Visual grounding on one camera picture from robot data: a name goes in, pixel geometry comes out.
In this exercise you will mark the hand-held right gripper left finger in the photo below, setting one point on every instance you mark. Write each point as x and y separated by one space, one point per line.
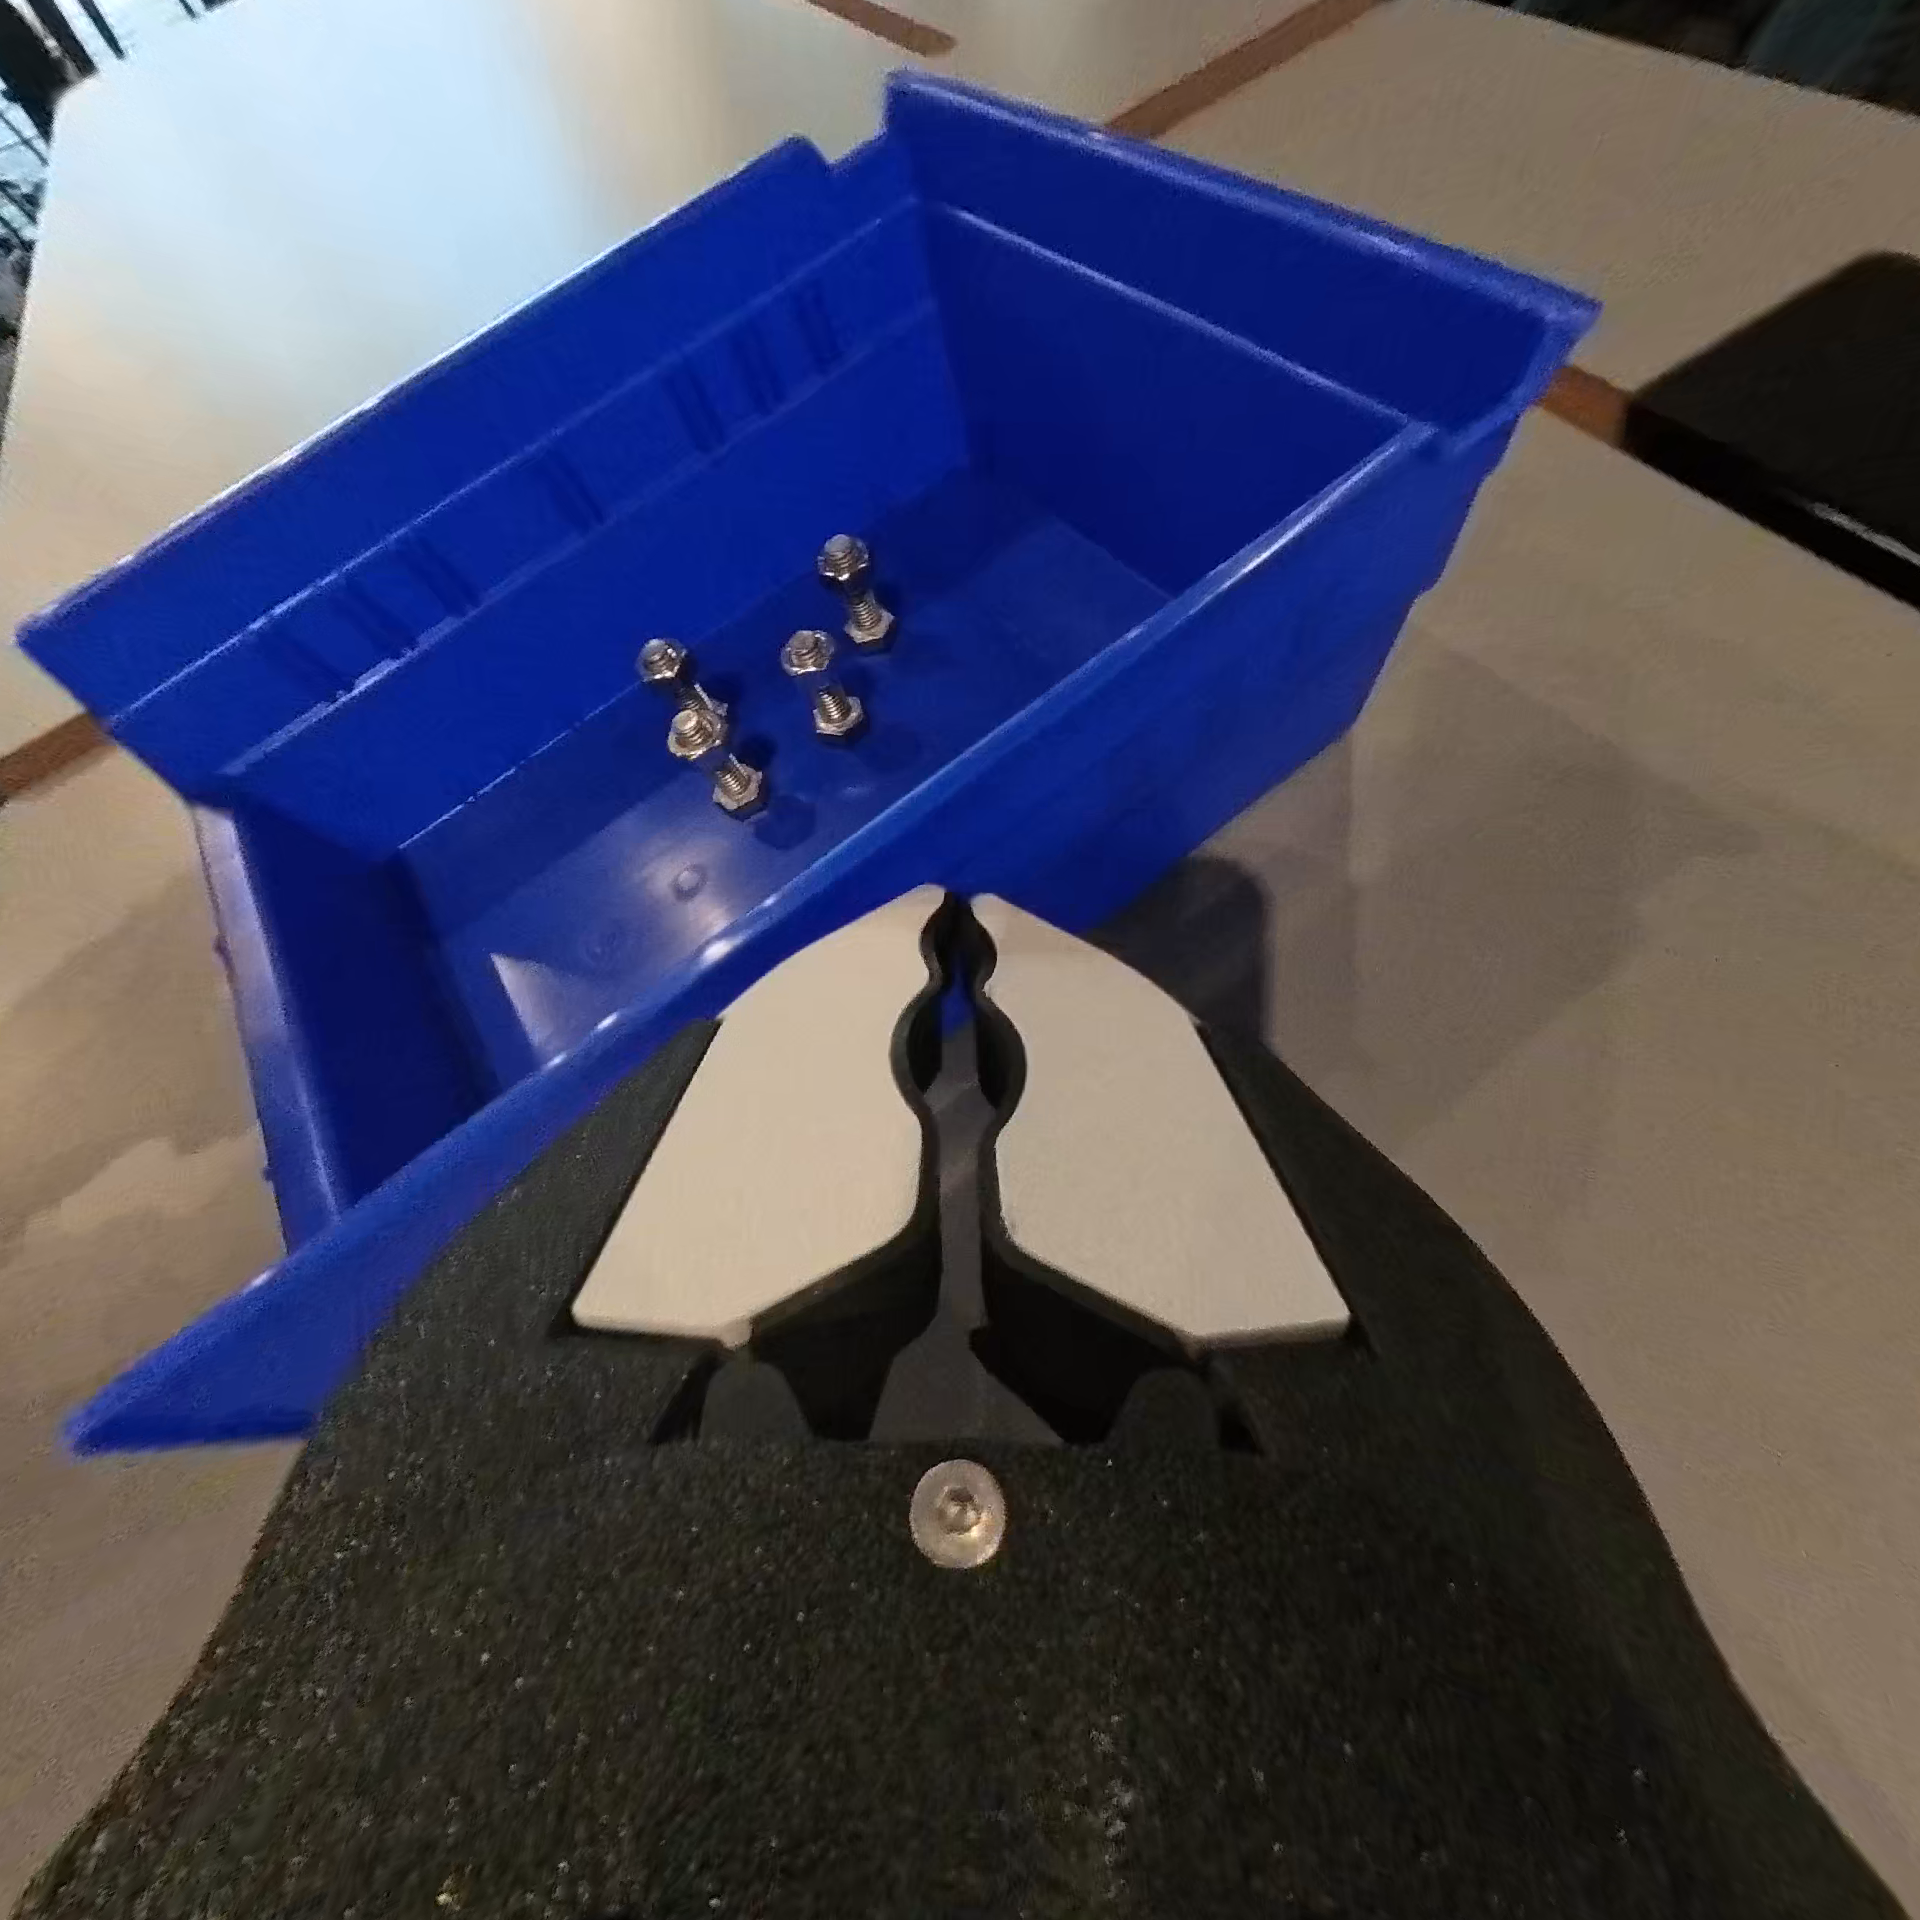
751 1185

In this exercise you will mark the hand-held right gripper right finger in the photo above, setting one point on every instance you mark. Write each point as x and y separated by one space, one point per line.
1172 1185

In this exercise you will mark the silver hex bolt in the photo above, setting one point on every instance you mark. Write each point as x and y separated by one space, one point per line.
840 714
875 626
699 693
740 790

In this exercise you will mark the silver nut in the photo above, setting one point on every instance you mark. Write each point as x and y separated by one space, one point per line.
693 733
807 652
838 558
662 661

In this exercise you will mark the blue plastic bin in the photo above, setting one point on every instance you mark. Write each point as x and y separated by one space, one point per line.
1172 450

